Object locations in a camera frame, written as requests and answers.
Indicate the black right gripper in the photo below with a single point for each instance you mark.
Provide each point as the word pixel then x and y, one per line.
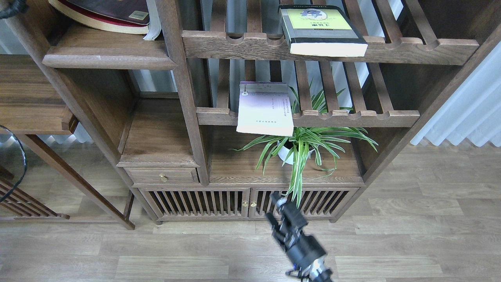
pixel 304 251

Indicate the red book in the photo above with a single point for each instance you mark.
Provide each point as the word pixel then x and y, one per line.
pixel 122 16

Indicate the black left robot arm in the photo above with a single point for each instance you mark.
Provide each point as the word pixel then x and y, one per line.
pixel 14 8

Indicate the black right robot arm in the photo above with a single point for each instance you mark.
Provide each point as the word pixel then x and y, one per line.
pixel 324 277

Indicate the upright books on shelf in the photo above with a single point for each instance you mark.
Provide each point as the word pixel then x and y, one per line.
pixel 155 28

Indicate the brass cabinet door knobs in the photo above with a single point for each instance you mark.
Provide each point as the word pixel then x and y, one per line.
pixel 247 204

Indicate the white plant pot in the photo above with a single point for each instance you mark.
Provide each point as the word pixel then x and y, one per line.
pixel 286 153

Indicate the green spider plant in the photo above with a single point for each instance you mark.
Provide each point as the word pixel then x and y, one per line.
pixel 329 138

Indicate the pale purple book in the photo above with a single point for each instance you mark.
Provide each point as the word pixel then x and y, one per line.
pixel 264 108

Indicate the brass drawer knob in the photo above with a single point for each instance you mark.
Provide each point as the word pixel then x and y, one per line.
pixel 163 178

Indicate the dark wooden bookshelf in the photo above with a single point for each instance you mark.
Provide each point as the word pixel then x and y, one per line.
pixel 163 107

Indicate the white curtain right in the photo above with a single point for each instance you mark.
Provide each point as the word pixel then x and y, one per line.
pixel 473 112

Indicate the wooden side table left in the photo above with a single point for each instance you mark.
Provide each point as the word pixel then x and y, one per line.
pixel 30 106

